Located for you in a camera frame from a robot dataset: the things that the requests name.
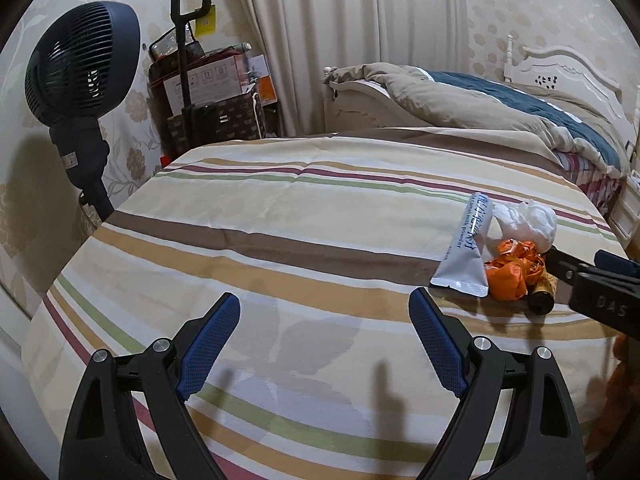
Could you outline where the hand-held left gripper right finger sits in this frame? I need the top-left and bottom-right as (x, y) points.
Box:
(408, 287), (586, 480)

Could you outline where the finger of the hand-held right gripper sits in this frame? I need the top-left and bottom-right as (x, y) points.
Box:
(593, 250), (640, 287)
(545, 247), (593, 292)

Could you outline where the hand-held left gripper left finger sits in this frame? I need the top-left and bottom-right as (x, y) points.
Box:
(59, 292), (242, 480)

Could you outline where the small brown bottle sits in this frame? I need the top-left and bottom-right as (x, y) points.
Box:
(528, 255), (557, 316)

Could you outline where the patterned orange wrapper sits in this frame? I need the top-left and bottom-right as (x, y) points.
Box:
(492, 238), (547, 273)

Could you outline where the person's right forearm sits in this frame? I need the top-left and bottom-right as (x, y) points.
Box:
(601, 331), (640, 413)

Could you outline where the white crumpled plastic bag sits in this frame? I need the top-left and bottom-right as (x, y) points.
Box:
(492, 199), (558, 252)

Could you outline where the white drawer unit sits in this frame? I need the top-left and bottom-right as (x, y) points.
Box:
(606, 169), (640, 252)

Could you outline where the plain orange crumpled wrapper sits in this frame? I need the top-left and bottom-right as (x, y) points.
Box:
(486, 259), (532, 303)

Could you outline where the plaid bed sheet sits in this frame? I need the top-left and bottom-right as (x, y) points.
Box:
(554, 149), (624, 212)

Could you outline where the silver blue sachet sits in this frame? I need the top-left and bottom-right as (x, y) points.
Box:
(429, 192), (496, 301)

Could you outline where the striped bed sheet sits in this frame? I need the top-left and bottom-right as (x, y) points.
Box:
(21, 131), (629, 480)

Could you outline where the beige teal duvet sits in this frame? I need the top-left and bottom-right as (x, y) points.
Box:
(326, 61), (627, 179)

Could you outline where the white bed headboard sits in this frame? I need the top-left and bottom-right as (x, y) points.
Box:
(504, 34), (640, 128)

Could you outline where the white bed footboard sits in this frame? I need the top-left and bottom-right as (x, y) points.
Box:
(321, 65), (403, 134)

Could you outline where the cardboard box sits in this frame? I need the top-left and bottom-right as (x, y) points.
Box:
(161, 54), (252, 117)

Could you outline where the orange white box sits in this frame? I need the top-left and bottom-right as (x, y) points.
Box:
(246, 53), (279, 107)

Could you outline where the cream curtain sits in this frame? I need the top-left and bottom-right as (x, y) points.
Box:
(229, 0), (472, 137)

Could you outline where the dark blue standing fan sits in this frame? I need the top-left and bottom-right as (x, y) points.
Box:
(24, 1), (142, 222)

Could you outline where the yellow tag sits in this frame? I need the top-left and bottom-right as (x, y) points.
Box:
(196, 4), (219, 39)

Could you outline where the white cord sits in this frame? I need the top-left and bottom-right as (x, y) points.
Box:
(251, 91), (267, 139)

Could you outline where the black trolley handle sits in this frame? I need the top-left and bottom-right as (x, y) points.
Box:
(169, 0), (212, 150)

